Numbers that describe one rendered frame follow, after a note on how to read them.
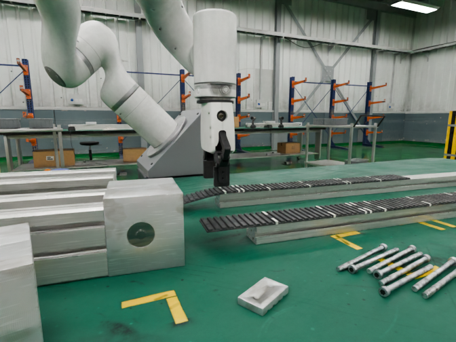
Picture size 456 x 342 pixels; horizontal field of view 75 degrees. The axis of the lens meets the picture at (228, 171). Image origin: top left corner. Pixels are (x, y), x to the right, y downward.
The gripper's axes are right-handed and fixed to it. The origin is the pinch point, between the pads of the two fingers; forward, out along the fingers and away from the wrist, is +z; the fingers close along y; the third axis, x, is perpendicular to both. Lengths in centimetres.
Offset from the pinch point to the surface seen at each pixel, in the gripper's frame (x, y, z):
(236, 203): -3.9, -2.3, 5.6
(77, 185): 25.5, -5.1, -0.9
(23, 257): 23.4, -37.9, -3.3
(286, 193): -15.6, -2.4, 4.2
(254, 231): -0.2, -20.4, 4.5
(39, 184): 31.0, -5.1, -1.5
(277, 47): -410, 780, -217
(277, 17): -409, 780, -299
